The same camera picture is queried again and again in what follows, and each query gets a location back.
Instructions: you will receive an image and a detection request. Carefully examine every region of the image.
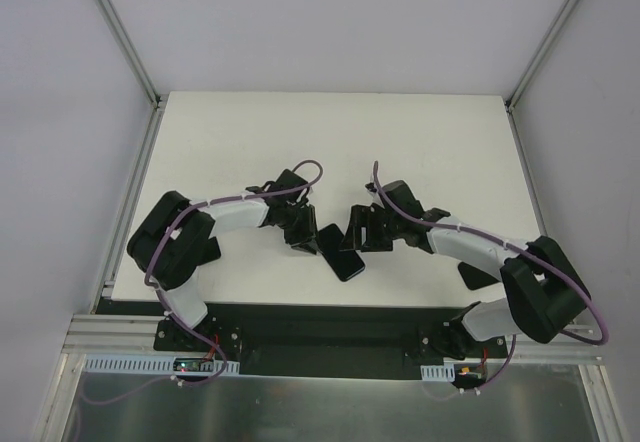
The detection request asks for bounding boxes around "white cable duct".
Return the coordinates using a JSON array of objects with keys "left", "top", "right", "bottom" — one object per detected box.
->
[
  {"left": 84, "top": 354, "right": 240, "bottom": 377},
  {"left": 419, "top": 362, "right": 487, "bottom": 383}
]

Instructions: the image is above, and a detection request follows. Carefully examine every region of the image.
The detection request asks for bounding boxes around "right aluminium table rail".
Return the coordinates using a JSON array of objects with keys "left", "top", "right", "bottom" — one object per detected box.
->
[{"left": 506, "top": 108, "right": 552, "bottom": 237}]

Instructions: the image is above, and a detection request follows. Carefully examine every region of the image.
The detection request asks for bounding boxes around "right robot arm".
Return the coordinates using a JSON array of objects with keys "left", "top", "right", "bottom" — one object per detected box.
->
[{"left": 339, "top": 180, "right": 591, "bottom": 360}]

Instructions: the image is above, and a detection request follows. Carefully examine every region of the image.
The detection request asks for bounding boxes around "aluminium table rail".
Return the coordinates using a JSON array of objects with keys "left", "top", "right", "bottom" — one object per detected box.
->
[
  {"left": 506, "top": 108, "right": 552, "bottom": 237},
  {"left": 87, "top": 99, "right": 167, "bottom": 314}
]

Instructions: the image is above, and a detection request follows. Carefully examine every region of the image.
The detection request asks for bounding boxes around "right aluminium frame post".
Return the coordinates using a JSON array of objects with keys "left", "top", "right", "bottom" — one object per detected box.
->
[{"left": 505, "top": 0, "right": 582, "bottom": 114}]

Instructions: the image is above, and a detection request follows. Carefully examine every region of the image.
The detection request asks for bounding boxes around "front aluminium rail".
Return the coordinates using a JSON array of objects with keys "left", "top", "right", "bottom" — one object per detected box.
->
[{"left": 62, "top": 311, "right": 166, "bottom": 354}]

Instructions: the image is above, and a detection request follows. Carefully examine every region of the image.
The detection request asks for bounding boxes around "left white cable duct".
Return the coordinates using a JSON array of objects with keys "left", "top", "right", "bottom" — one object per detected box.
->
[{"left": 84, "top": 354, "right": 240, "bottom": 377}]

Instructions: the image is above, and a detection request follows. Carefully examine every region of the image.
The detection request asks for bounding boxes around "left aluminium table rail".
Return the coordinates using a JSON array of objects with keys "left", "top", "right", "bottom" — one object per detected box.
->
[{"left": 87, "top": 99, "right": 167, "bottom": 314}]

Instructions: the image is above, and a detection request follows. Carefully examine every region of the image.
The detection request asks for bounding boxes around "aluminium frame post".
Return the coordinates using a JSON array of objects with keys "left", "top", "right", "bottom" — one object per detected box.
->
[
  {"left": 94, "top": 0, "right": 163, "bottom": 109},
  {"left": 505, "top": 0, "right": 582, "bottom": 114}
]

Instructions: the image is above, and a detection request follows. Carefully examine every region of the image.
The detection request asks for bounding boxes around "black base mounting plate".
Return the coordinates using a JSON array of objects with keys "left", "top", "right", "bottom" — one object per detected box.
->
[{"left": 152, "top": 301, "right": 519, "bottom": 378}]

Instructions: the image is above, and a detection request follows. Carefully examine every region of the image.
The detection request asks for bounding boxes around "left aluminium frame post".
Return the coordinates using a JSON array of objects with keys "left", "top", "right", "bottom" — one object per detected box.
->
[{"left": 94, "top": 0, "right": 163, "bottom": 109}]

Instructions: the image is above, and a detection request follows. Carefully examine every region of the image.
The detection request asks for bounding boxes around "black phone case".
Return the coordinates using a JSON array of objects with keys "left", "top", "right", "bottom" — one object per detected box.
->
[{"left": 318, "top": 223, "right": 344, "bottom": 262}]

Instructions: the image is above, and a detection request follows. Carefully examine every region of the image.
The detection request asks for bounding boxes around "blue smartphone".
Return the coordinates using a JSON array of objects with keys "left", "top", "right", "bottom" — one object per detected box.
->
[{"left": 323, "top": 251, "right": 366, "bottom": 282}]

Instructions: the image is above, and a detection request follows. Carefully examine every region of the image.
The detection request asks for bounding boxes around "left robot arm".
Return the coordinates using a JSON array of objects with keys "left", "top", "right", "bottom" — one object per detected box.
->
[{"left": 126, "top": 160, "right": 323, "bottom": 354}]

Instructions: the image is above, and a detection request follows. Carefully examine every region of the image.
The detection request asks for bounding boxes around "right white cable duct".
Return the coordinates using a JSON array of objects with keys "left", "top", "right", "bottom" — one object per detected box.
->
[{"left": 419, "top": 362, "right": 487, "bottom": 383}]

